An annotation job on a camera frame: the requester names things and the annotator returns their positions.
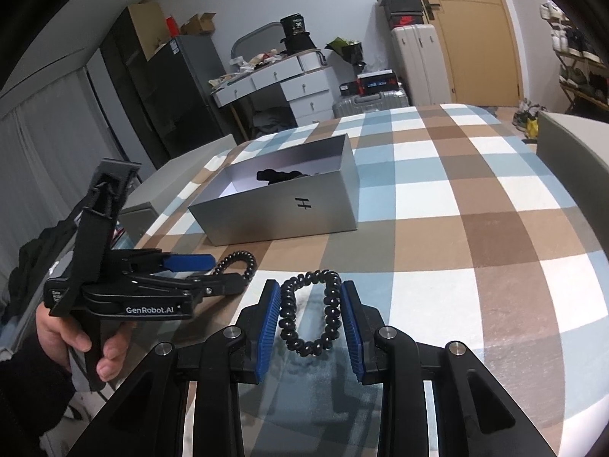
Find person's left forearm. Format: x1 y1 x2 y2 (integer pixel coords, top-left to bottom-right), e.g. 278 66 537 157
0 338 77 457

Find black refrigerator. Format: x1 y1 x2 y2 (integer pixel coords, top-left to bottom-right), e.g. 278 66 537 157
102 33 239 167

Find dark wrapped flower bouquet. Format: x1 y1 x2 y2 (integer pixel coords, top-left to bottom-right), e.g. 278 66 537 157
326 37 365 65

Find grey curtain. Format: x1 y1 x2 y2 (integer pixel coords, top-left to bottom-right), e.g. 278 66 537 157
0 67 139 258

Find white drawer desk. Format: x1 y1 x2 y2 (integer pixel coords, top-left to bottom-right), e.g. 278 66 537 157
212 50 336 127

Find dark clothes pile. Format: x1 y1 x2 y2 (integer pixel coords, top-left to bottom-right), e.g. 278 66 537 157
10 219 81 305

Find rows of shoes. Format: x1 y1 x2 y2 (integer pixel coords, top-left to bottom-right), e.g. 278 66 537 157
540 1 609 105

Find tall brown cardboard box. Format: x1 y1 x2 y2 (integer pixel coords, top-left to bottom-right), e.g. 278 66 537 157
128 2 169 60

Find silver suitcase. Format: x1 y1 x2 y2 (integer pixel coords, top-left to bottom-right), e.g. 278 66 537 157
332 90 410 117

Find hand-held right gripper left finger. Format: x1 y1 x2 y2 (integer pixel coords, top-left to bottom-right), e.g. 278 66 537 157
67 278 281 457

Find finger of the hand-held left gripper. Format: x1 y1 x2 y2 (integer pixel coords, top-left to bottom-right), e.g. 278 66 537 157
157 251 218 274
188 271 247 300

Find grey arched frame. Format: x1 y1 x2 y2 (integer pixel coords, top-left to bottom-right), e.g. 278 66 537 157
231 21 286 58

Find red black shoe box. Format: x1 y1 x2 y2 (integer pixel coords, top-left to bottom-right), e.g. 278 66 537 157
383 10 424 27

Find person's left hand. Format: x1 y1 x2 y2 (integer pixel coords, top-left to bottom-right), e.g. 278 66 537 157
35 302 131 382

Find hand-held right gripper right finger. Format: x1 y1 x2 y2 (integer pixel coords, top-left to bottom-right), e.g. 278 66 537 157
339 280 555 457

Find black lace hair clip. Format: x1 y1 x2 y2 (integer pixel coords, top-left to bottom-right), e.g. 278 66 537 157
256 168 305 186

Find wooden door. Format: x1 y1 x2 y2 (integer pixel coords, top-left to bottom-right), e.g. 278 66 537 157
397 0 524 108

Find small open cardboard box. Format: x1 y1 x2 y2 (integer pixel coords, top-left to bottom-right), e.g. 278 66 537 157
181 12 217 36

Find checked tablecloth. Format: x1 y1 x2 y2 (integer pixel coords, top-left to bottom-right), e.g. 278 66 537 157
138 102 609 457

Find clutter on desk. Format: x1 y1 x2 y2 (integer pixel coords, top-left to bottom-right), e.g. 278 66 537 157
214 50 286 89

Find black red flat box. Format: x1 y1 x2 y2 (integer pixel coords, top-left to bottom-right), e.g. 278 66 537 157
357 71 400 96

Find shoes on floor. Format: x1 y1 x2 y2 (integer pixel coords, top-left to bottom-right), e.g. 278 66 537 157
511 97 542 141

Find beige suitcase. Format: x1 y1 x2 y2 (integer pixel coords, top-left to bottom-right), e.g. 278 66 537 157
391 23 455 105

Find black hat box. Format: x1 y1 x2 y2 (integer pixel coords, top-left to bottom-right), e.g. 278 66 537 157
280 13 317 53

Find black spiral hair tie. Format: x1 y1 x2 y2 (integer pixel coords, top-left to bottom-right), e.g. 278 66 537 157
280 270 342 357
212 250 258 296

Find silver cardboard box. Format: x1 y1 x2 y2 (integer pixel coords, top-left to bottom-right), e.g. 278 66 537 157
188 133 360 247

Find wooden shoe rack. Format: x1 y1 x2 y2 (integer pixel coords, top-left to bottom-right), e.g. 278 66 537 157
542 0 609 115

